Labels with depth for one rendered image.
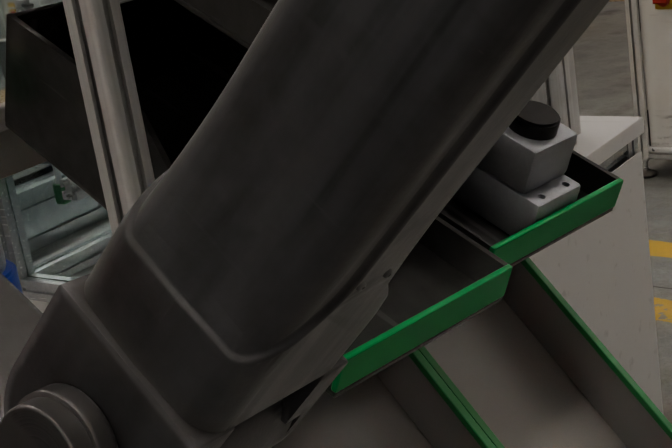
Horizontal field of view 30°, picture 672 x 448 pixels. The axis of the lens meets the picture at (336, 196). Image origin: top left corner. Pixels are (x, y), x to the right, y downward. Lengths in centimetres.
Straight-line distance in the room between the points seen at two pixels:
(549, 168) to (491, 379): 17
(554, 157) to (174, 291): 46
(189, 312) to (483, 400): 54
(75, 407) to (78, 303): 3
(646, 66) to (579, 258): 270
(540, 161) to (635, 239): 161
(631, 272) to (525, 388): 147
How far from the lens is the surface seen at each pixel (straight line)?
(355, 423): 76
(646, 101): 481
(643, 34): 475
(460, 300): 65
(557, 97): 214
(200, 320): 31
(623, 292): 230
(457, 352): 85
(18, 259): 186
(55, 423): 33
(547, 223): 74
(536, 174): 73
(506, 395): 85
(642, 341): 240
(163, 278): 31
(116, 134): 62
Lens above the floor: 145
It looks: 16 degrees down
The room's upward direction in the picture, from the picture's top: 9 degrees counter-clockwise
